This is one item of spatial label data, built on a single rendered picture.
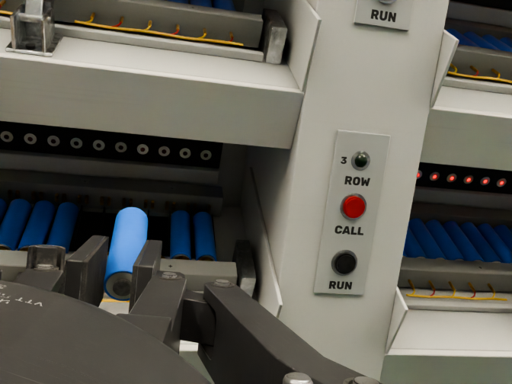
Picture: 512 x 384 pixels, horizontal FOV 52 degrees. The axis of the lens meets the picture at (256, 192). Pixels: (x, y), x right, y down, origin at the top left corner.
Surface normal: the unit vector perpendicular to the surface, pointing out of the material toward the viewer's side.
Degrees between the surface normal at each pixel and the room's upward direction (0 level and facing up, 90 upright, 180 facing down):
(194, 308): 81
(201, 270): 21
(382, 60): 90
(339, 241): 90
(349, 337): 90
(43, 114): 111
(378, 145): 90
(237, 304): 10
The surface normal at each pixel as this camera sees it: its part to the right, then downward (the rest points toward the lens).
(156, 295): 0.11, -0.99
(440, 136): 0.12, 0.55
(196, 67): 0.18, -0.83
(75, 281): 0.17, 0.04
